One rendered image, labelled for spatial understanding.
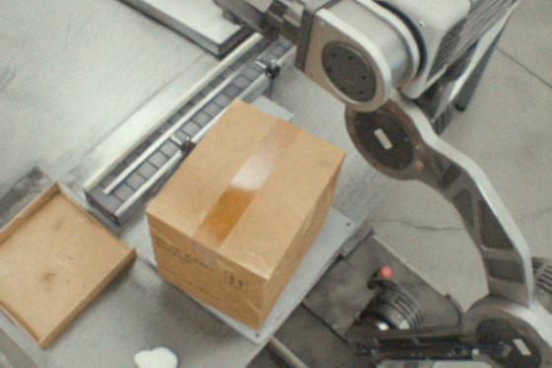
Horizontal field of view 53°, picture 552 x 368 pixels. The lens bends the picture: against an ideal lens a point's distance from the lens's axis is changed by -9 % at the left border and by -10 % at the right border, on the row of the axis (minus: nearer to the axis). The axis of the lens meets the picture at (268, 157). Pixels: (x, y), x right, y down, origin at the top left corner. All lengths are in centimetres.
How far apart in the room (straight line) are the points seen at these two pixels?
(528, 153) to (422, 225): 71
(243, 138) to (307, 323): 91
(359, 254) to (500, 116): 120
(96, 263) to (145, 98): 48
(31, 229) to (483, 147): 201
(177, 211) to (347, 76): 40
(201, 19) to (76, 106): 43
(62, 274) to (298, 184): 56
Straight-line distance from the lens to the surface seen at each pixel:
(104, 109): 156
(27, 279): 135
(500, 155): 279
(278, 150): 111
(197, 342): 124
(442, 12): 81
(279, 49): 162
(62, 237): 137
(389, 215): 242
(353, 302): 193
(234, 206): 104
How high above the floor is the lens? 201
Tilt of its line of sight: 54 degrees down
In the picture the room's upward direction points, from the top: 8 degrees clockwise
